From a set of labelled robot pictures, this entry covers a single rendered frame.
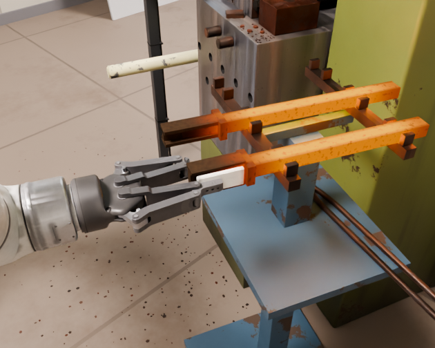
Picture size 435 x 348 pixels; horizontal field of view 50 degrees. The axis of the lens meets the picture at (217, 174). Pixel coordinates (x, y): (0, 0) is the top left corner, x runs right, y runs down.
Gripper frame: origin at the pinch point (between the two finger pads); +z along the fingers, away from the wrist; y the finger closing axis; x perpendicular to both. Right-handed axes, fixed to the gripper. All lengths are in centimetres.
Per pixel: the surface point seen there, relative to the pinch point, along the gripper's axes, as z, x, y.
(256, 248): 10.2, -26.1, -5.7
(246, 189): 15.3, -26.1, -22.6
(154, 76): 17, -47, -122
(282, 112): 15.7, 0.8, -10.6
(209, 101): 24, -33, -73
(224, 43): 23, -6, -56
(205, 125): 1.9, 1.4, -10.7
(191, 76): 58, -94, -203
